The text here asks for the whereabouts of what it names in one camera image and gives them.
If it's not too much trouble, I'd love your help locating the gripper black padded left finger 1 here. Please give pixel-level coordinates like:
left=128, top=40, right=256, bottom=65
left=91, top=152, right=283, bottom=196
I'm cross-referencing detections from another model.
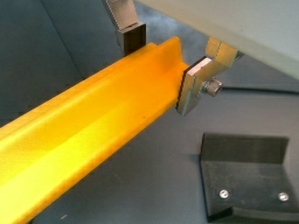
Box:
left=101, top=0, right=145, bottom=56

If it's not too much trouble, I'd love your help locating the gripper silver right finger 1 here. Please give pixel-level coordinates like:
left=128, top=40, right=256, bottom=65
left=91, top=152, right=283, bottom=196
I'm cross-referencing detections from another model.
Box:
left=176, top=38, right=239, bottom=116

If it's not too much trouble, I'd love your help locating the black L-shaped fixture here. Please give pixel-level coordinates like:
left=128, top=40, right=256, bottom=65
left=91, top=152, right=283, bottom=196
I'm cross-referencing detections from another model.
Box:
left=200, top=133, right=299, bottom=224

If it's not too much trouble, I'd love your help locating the yellow star prism object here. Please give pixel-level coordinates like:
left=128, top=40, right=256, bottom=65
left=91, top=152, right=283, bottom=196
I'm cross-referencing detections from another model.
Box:
left=0, top=38, right=187, bottom=224

